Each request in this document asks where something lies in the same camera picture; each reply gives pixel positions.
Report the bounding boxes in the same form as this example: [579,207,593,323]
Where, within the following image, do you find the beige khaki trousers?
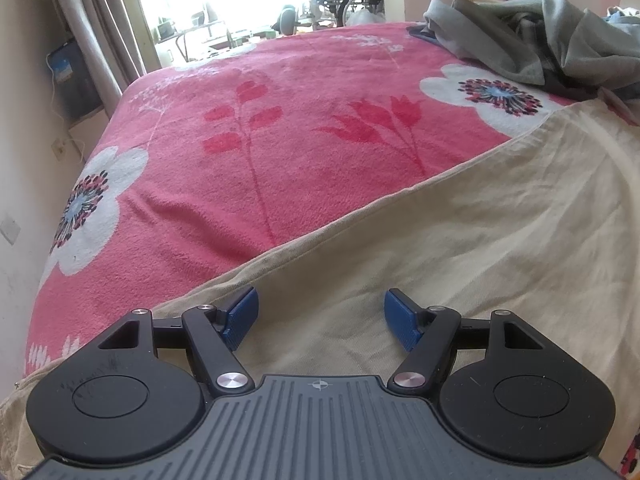
[1,102,639,479]

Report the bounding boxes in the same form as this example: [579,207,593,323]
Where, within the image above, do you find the folding table with items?
[152,8,252,67]

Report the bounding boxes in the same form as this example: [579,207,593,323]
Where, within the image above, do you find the pink floral bed blanket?
[26,25,639,377]

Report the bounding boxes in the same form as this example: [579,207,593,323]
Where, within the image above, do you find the white low cabinet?
[68,107,110,162]

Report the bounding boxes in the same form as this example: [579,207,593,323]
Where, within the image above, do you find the dark blue box device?
[46,38,102,124]

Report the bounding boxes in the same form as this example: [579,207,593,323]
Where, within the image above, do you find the dark grey garment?
[542,70,599,102]

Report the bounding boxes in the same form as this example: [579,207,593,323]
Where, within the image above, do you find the grey hooded sweatshirt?
[424,0,639,91]

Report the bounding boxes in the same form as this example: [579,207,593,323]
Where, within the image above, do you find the grey beige curtain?
[56,0,160,115]

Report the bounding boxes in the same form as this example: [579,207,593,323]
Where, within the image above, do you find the blue denim garment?
[603,6,640,24]

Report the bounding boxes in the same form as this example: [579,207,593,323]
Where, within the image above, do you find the white wall switch plate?
[0,214,21,246]

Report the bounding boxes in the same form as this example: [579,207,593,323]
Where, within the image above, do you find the white wall socket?
[51,138,67,162]

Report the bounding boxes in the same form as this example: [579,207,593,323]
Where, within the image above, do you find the white charger cable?
[45,49,87,162]

